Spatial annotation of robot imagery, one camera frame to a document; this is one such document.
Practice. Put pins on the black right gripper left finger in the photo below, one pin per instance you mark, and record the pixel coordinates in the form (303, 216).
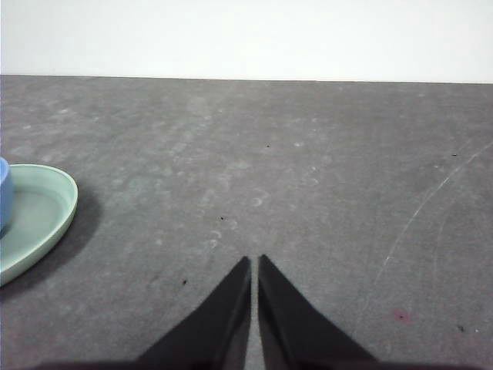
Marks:
(215, 327)

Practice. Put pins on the pale green plate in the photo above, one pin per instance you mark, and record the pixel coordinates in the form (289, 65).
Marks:
(38, 216)

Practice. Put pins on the blue ribbed bowl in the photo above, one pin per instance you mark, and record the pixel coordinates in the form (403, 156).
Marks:
(5, 196)

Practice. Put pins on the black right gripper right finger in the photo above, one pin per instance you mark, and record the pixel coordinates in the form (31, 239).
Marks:
(292, 331)

